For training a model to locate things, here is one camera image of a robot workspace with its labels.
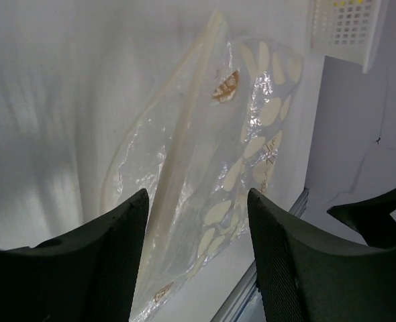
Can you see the clear zip top bag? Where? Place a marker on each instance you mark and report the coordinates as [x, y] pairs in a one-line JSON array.
[[209, 134]]

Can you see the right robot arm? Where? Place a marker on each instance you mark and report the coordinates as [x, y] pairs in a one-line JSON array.
[[371, 219]]

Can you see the white perforated plastic basket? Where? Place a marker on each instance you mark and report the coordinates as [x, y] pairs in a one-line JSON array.
[[348, 30]]

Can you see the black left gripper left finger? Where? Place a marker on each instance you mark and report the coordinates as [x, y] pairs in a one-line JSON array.
[[87, 274]]

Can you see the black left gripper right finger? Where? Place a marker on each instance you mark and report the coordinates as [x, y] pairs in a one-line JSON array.
[[307, 274]]

